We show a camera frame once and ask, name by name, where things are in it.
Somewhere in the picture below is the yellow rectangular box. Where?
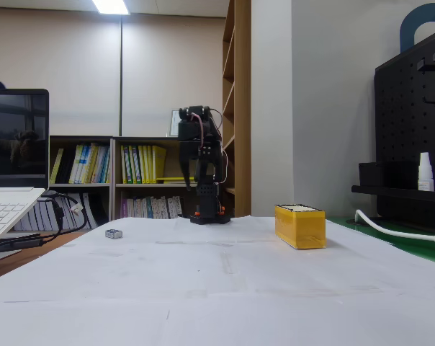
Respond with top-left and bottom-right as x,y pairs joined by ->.
274,203 -> 327,250

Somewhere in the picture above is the flat yellow folder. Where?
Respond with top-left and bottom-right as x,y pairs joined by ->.
155,175 -> 197,183

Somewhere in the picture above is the wide yellow binder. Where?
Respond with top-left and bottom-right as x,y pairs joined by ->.
151,145 -> 167,185

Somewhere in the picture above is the framed white certificate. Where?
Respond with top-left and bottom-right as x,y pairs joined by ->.
169,109 -> 199,138

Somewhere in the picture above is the low grey bookshelf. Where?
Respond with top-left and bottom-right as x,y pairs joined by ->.
48,135 -> 115,230
112,136 -> 218,221

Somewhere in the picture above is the tall wooden bookshelf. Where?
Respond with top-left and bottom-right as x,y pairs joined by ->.
221,0 -> 253,218

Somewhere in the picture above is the white paper table cover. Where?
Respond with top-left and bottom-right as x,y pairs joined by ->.
0,215 -> 435,346

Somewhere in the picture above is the slim yellow book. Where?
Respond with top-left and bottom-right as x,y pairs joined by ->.
50,148 -> 65,185

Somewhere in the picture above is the ceiling light panel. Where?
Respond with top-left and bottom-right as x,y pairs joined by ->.
91,0 -> 129,16

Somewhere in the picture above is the black box container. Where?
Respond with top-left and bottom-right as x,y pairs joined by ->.
358,161 -> 385,188

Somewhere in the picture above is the white laptop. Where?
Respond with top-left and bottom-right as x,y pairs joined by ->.
0,88 -> 50,252

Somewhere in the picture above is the black usb adapter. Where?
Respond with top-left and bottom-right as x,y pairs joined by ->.
0,233 -> 42,254

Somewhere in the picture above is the black pegboard shelf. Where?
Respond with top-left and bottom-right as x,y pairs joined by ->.
351,184 -> 435,205

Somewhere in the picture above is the black pegboard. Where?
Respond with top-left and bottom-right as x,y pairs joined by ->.
374,27 -> 435,231

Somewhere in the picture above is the green desk mat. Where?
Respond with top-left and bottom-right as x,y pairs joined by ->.
325,215 -> 435,270

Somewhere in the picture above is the small white bottle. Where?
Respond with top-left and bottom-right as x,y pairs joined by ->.
417,151 -> 435,192

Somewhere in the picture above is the blue arch shape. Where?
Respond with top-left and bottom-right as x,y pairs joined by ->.
399,2 -> 435,53

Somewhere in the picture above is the black pegboard hook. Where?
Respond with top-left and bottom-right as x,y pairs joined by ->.
416,51 -> 435,72

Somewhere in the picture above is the black laptop cable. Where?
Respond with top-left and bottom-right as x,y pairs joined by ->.
0,192 -> 89,255

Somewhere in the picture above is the white power cable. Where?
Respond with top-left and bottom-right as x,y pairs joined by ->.
354,209 -> 435,243

